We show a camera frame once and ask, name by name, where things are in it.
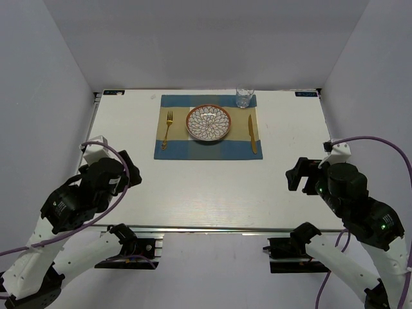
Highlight gold knife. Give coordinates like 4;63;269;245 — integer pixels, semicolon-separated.
248;114;258;155

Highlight gold fork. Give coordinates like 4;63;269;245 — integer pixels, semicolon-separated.
161;111;173;151

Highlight blue beige cloth placemat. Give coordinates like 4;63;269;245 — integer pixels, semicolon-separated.
154;95;263;160

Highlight patterned ceramic plate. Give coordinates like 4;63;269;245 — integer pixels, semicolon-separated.
186;105;231;142

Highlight clear drinking glass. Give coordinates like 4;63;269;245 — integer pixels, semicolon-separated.
236;84;254;108

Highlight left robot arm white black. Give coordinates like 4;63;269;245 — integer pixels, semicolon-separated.
1;149;142;308

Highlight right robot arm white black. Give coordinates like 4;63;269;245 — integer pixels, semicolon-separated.
286;157;411;308

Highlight left blue corner sticker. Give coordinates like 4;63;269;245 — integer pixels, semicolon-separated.
102;89;125;96

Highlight blue corner sticker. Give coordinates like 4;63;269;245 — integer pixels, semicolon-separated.
102;89;125;96
295;91;318;97

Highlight right blue corner sticker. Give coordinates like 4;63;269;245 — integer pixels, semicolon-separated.
295;91;318;97

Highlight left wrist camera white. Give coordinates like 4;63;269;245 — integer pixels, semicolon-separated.
79;144;113;167

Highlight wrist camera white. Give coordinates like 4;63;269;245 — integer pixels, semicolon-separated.
318;140;351;169
79;144;113;167

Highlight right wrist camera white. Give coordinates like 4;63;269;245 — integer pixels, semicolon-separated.
318;140;351;169

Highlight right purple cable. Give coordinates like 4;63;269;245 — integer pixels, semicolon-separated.
315;135;412;309

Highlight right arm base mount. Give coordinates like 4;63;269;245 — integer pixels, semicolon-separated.
263;238;329;274

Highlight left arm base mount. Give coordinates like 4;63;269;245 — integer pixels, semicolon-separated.
94;232;163;270

